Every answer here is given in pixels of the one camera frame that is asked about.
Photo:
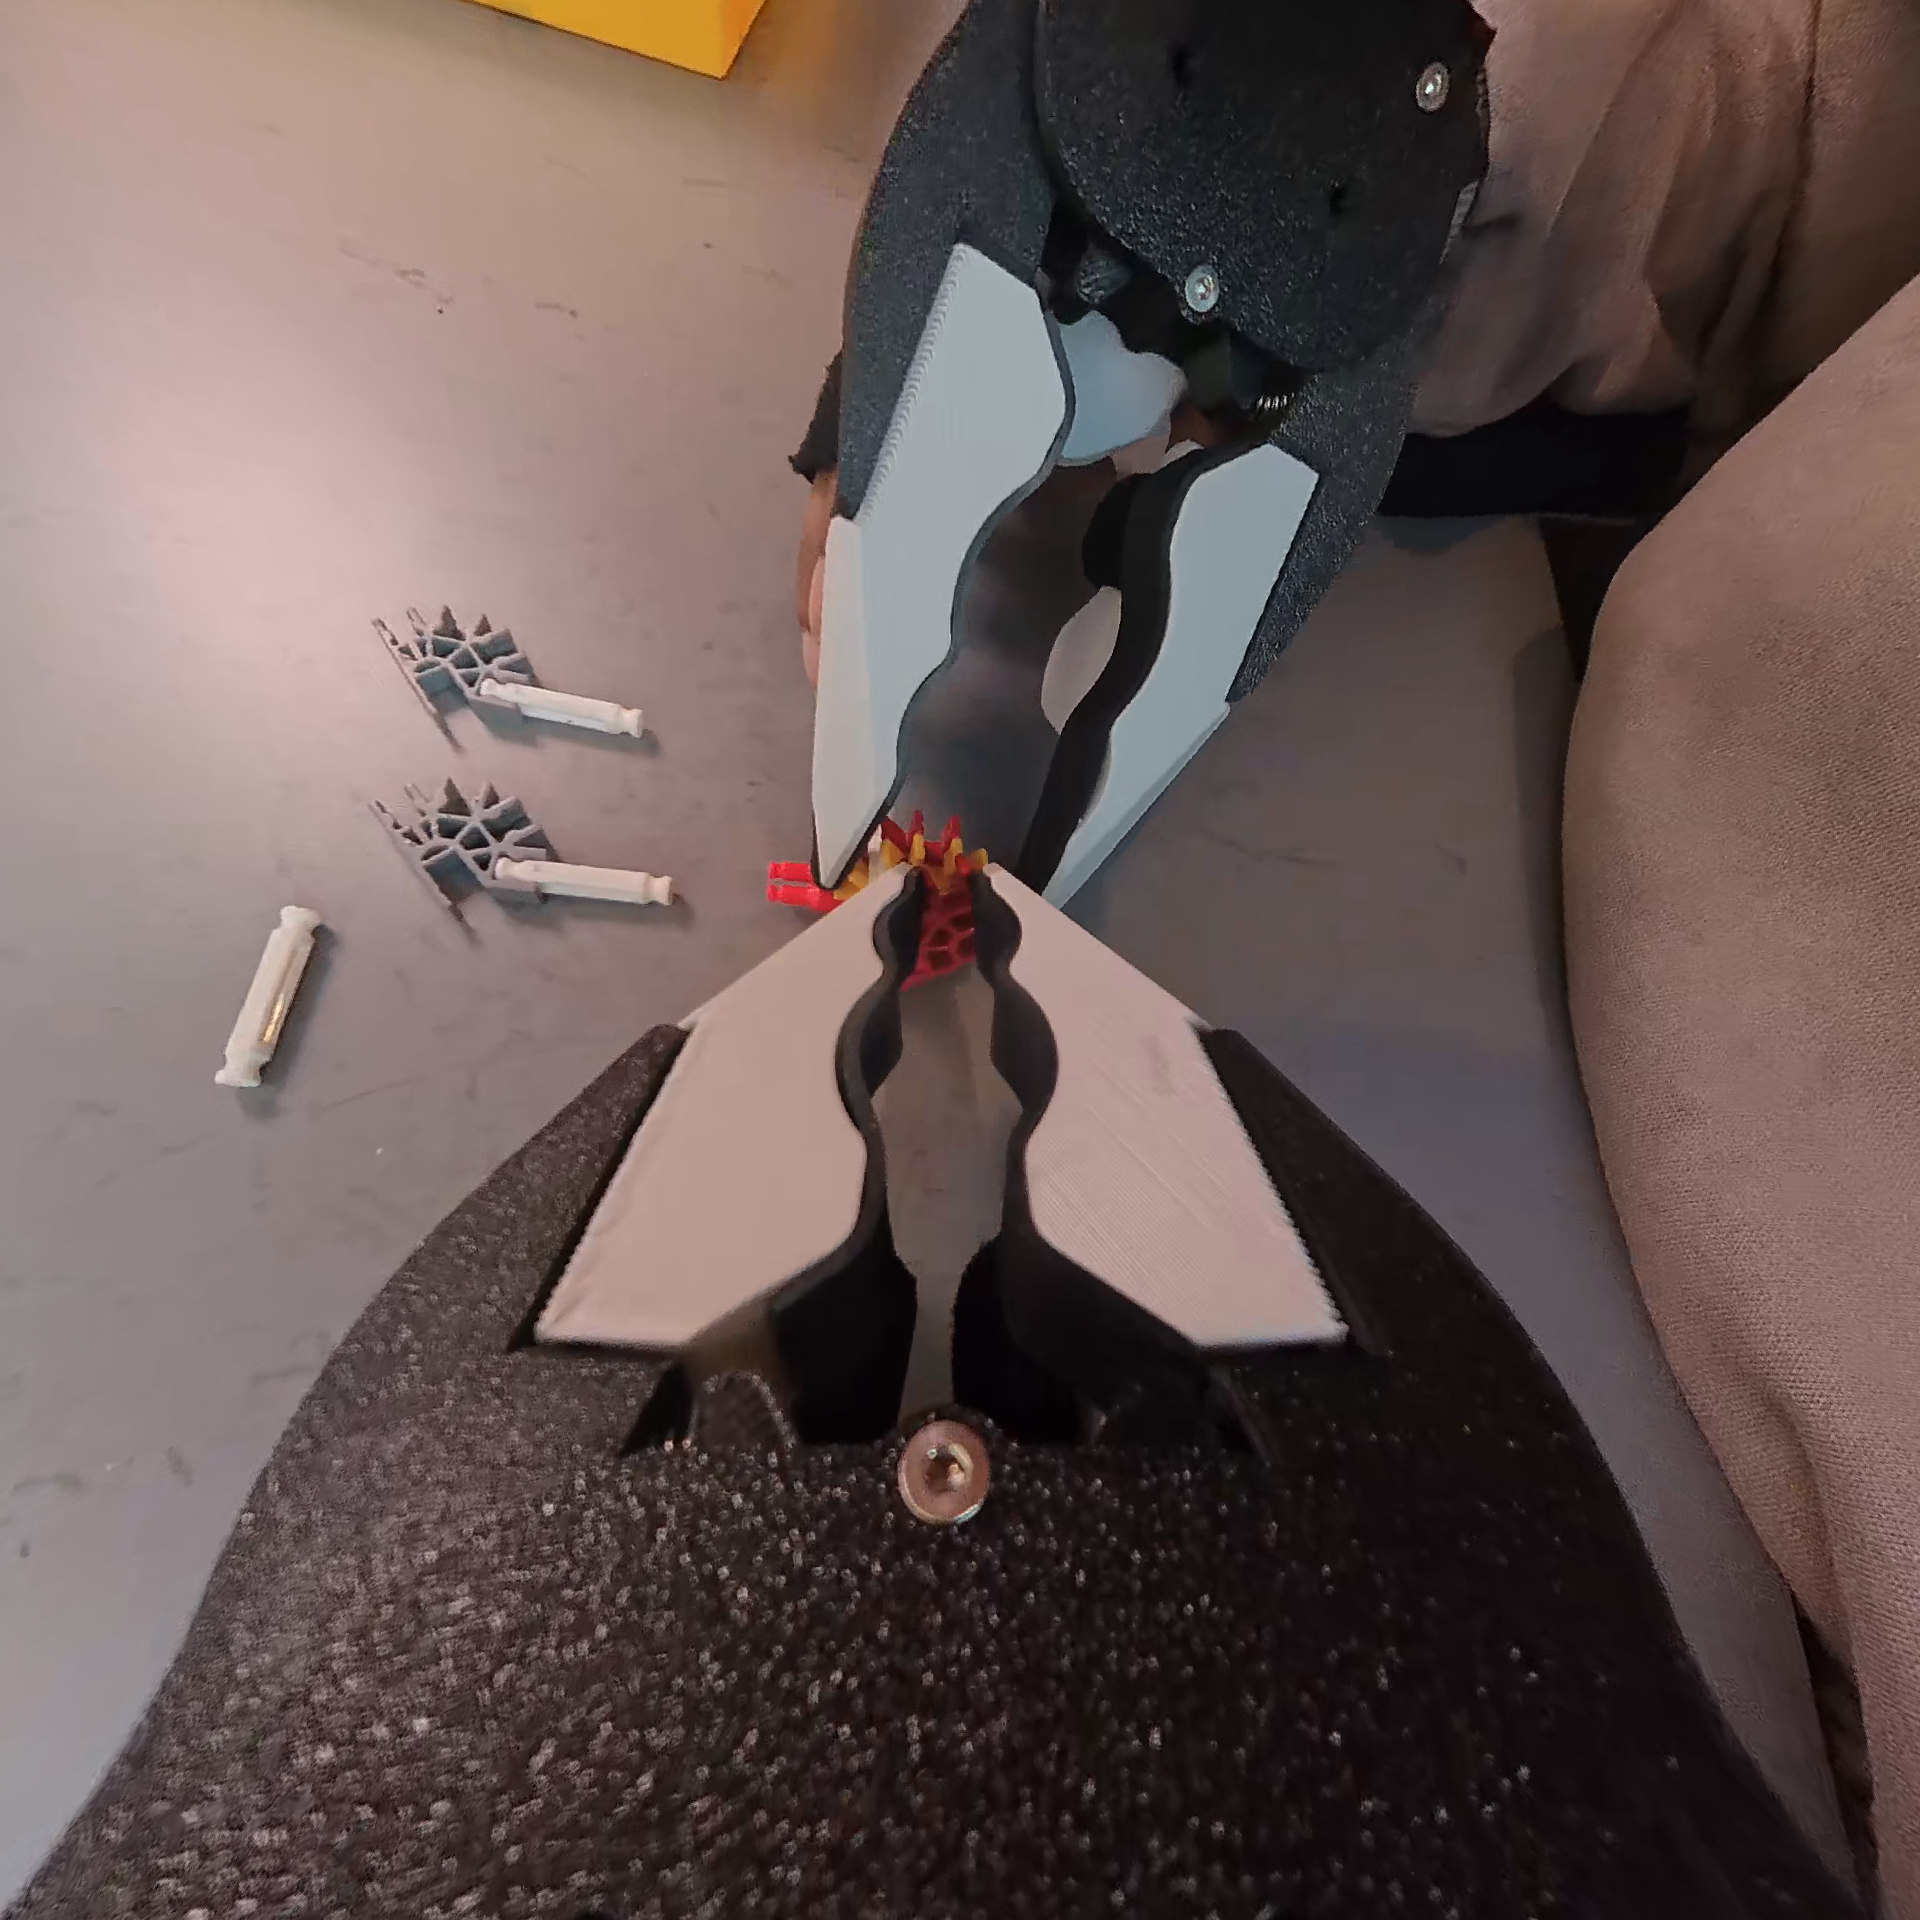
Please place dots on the person's beige sweater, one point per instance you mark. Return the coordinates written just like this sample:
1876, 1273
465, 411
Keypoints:
1754, 1048

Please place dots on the person's right forearm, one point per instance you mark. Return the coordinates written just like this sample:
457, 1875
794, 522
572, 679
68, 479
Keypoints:
1650, 193

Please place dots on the yellow toy connector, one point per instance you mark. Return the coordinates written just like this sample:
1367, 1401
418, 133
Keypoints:
865, 876

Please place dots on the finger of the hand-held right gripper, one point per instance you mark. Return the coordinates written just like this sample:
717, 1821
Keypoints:
1215, 598
931, 525

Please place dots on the short white toy rod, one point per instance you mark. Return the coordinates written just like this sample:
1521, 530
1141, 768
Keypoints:
562, 709
587, 883
269, 997

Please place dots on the yellow plastic bin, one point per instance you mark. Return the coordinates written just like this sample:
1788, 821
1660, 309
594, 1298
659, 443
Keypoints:
631, 30

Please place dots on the grey toy connector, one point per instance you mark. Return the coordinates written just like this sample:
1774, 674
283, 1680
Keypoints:
457, 839
451, 662

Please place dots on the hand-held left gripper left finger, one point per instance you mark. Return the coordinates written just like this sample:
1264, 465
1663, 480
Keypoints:
721, 1187

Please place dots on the person's right hand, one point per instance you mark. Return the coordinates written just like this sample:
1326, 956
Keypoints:
814, 585

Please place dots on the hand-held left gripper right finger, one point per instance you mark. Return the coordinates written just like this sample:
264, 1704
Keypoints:
1154, 1187

